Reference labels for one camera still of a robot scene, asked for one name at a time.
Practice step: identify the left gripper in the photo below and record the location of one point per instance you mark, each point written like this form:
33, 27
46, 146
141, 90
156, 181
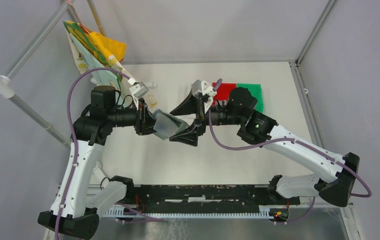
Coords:
145, 120

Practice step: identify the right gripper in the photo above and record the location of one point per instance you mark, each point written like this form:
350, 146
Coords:
190, 135

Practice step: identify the green leather card holder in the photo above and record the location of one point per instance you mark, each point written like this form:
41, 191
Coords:
167, 125

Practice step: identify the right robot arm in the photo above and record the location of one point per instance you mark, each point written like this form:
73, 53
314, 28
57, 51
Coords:
332, 176

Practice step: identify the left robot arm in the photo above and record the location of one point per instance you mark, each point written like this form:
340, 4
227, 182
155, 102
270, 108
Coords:
73, 213

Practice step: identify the clear plastic bin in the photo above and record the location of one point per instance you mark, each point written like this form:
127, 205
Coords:
190, 99

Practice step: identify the red plastic bin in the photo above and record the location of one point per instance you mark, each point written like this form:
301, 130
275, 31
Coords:
223, 91

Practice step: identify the green plastic bin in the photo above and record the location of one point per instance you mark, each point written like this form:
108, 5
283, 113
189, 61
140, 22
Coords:
256, 92

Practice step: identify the patterned cloth bags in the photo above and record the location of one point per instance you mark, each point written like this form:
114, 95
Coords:
92, 50

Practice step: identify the white pipe pole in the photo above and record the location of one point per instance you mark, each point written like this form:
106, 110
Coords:
8, 93

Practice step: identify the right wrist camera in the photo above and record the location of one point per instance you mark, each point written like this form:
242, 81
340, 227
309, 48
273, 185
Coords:
205, 92

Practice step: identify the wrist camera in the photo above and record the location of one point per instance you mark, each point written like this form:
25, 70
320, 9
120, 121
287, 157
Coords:
137, 90
205, 92

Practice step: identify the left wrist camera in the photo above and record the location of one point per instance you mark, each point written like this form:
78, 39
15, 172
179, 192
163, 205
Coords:
137, 90

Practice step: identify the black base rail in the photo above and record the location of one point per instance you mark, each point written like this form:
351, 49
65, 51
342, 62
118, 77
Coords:
205, 199

